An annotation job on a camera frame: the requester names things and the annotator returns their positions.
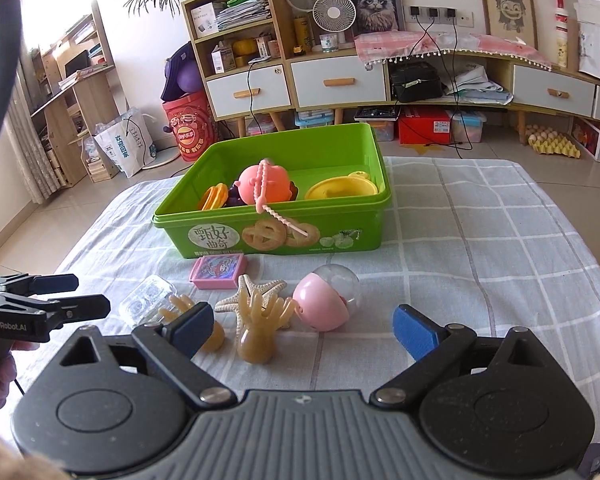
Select pile of folded papers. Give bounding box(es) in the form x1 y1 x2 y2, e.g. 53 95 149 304
442 62 513 106

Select white desk fan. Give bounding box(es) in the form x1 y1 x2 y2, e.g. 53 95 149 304
312 0 357 53

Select red printed bucket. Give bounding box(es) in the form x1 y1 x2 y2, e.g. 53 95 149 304
162 91 221 162

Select dark lid storage bin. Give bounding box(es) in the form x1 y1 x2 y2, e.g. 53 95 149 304
354 106 398 141

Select yellow round tin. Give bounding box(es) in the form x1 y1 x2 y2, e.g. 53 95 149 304
231 39 258 68

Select white box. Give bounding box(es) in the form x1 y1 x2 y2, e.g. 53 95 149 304
190 2 226 38

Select purple toy grapes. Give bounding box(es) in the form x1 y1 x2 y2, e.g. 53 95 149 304
222 182 246 207

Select framed cartoon picture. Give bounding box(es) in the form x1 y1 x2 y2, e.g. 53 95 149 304
477 0 538 51

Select pink capsule ball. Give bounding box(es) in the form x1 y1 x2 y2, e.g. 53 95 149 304
292 264 360 332

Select pink beaded strap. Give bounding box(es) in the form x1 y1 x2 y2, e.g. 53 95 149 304
254 157 308 236

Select small white carton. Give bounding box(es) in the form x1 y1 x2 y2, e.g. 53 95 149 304
211 45 237 73

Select tan fuzzy sleeve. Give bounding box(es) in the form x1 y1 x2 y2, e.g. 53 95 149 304
0 417 68 480

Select black bag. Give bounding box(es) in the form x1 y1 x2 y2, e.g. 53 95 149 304
389 60 443 103

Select wooden sideboard cabinet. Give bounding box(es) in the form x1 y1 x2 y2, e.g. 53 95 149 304
181 0 600 146

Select wooden bookshelf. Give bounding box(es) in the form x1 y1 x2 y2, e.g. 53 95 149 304
27 0 121 191

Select yellow plastic bowl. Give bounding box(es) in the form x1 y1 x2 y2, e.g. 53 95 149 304
304 170 379 201

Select framed cat picture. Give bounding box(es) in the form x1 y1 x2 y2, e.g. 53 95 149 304
343 0 406 38

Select orange toy pumpkin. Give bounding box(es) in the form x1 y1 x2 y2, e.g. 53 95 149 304
197 184 230 212

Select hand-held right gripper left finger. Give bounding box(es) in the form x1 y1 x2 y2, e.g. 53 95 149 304
55 302 238 409

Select red cardboard box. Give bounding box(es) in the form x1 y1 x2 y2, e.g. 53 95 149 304
397 109 453 146

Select green plastic box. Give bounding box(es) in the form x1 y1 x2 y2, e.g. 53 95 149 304
152 122 393 260

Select white shopping bag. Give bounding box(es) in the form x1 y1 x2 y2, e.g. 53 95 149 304
92 107 157 178

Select person's left hand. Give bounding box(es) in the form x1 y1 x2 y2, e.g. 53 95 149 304
0 342 38 408

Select tan starfish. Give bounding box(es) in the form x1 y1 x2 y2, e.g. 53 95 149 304
214 274 287 331

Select blue lid storage bin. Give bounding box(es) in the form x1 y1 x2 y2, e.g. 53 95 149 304
294 109 337 128

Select pink card box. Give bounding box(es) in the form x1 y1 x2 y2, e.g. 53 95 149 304
189 254 247 289

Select yellow canister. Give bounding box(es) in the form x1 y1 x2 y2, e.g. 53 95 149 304
294 16 315 53

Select yellow egg tray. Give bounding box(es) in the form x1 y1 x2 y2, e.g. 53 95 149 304
525 124 581 158

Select stack of papers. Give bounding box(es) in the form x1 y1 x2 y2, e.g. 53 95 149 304
215 0 272 32

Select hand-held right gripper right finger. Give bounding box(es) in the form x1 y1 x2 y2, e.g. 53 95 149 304
370 305 556 407

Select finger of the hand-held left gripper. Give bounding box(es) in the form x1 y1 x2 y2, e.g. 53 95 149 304
35 295 112 328
0 274 78 297

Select clear storage bin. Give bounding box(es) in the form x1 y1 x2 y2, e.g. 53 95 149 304
247 112 276 136
450 110 488 143

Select clear plastic case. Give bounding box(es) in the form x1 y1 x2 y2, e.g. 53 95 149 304
119 275 178 322

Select white wall sockets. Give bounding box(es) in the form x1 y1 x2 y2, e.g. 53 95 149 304
405 4 473 28

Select pink tasselled cloth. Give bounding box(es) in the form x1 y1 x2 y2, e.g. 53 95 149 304
354 30 553 72

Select red white tall tube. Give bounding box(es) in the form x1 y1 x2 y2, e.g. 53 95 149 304
554 0 571 68

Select black power cable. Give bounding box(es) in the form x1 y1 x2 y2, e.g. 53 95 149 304
246 57 261 136

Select tan rubber hand toy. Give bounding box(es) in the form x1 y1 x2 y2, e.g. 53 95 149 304
159 294 226 352
235 290 297 365

